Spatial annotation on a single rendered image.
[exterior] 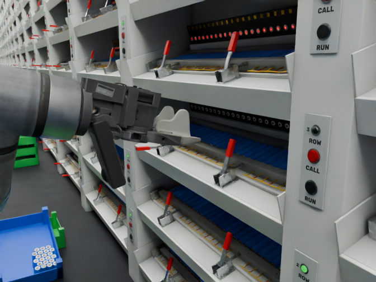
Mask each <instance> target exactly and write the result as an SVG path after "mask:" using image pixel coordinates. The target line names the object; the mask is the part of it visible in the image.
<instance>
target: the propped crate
mask: <svg viewBox="0 0 376 282"><path fill-rule="evenodd" d="M47 245H50V246H51V248H54V249H55V255H56V256H57V259H55V262H56V265H57V268H54V269H51V270H47V271H43V272H39V273H37V274H34V268H33V266H32V253H33V252H34V249H36V248H39V249H40V248H41V247H46V246H47ZM61 278H63V261H62V258H60V254H59V250H58V246H57V242H56V240H55V236H54V232H53V228H52V226H51V221H50V218H49V214H48V207H47V206H45V207H42V212H41V213H35V214H30V215H24V216H20V217H15V218H10V219H4V220H0V282H50V281H53V280H57V279H61Z"/></svg>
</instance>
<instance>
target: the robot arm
mask: <svg viewBox="0 0 376 282"><path fill-rule="evenodd" d="M119 84H122V83H118V82H116V83H109V82H104V81H99V80H95V79H90V78H84V77H82V79H81V83H80V82H79V80H76V79H70V78H65V77H60V76H55V75H52V74H44V73H40V72H35V71H31V70H26V69H21V68H16V67H11V66H7V65H2V64H0V212H1V211H2V210H3V209H4V207H5V206H6V202H7V199H8V197H9V195H10V192H11V180H12V174H13V168H14V165H15V159H16V153H17V147H18V141H19V139H20V135H21V136H26V137H36V138H48V139H57V140H67V141H69V140H71V139H72V138H73V137H74V136H75V135H79V136H84V135H85V134H86V132H87V130H88V129H89V132H90V135H91V139H92V142H93V145H94V148H95V151H96V154H97V157H98V160H99V163H100V166H101V176H102V178H103V180H104V181H106V182H107V183H108V184H109V185H110V186H111V187H112V188H113V189H117V188H119V187H122V186H124V185H125V184H126V179H125V176H124V168H123V166H122V165H121V163H120V160H119V156H118V153H117V150H116V147H115V143H114V140H113V139H115V140H118V139H122V140H127V141H130V142H137V143H148V142H150V143H157V144H165V145H193V144H196V143H198V142H200V141H201V138H198V137H191V135H190V117H189V113H188V111H187V110H184V109H180V110H178V112H177V113H176V114H175V115H174V110H173V108H172V107H170V106H165V107H164V108H163V110H162V111H161V113H160V114H159V115H158V116H156V115H157V110H158V108H159V103H160V99H161V93H156V92H152V91H150V90H145V89H142V88H140V87H139V88H137V86H133V87H132V86H127V85H125V84H122V85H119ZM147 103H149V104H147ZM93 108H95V111H94V112H93V113H92V109H93ZM153 127H155V128H153Z"/></svg>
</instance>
